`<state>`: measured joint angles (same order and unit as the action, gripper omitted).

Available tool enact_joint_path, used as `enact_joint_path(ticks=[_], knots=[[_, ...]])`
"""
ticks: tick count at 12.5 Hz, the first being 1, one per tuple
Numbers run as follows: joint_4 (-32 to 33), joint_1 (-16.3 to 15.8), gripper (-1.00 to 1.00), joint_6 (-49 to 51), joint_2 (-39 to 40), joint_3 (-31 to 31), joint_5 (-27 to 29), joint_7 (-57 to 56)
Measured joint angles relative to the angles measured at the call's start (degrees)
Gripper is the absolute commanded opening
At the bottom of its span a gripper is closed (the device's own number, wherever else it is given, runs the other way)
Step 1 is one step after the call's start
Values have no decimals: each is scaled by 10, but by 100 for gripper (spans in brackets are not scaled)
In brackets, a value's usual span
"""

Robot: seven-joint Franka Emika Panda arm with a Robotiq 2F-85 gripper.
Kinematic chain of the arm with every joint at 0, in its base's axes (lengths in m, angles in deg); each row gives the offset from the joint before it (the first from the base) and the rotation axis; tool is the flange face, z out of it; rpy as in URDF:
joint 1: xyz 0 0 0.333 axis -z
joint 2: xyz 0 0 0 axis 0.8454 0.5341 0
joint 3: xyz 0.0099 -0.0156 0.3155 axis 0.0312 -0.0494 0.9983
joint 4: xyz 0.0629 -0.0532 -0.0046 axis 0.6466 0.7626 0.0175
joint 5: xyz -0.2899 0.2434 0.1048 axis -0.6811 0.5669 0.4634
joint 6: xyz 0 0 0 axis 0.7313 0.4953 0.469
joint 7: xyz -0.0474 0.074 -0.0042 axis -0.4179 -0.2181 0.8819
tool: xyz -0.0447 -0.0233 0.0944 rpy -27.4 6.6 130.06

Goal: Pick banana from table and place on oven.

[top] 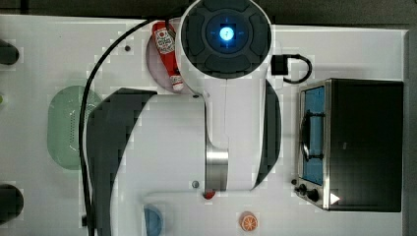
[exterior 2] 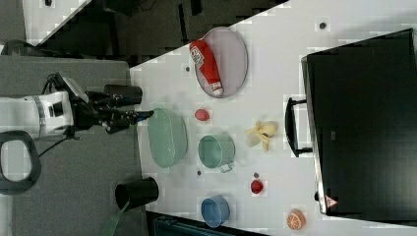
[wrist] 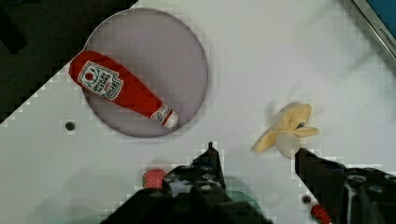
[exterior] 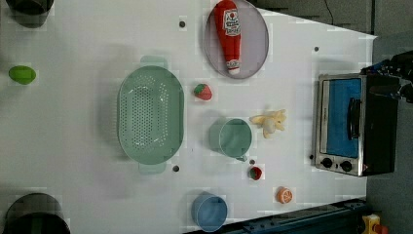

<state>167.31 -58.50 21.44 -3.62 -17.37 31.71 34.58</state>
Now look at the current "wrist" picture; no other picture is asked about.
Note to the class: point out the dark red plush strawberry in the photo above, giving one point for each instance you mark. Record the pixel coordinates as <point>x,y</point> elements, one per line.
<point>319,214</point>

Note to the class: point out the light red plush strawberry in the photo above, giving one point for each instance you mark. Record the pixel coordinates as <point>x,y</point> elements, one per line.
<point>153,179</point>

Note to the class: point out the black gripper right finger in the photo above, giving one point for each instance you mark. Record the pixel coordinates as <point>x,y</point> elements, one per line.
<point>348,195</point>

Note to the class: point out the black toaster oven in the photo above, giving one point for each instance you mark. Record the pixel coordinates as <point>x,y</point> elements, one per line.
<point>380,15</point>

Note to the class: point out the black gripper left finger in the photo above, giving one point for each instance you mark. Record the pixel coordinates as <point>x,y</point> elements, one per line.
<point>205,170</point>

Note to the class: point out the grey round plate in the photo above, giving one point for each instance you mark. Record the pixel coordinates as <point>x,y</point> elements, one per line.
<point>165,54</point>

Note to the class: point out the red plush ketchup bottle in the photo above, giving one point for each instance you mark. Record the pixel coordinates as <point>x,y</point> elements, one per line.
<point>110,80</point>

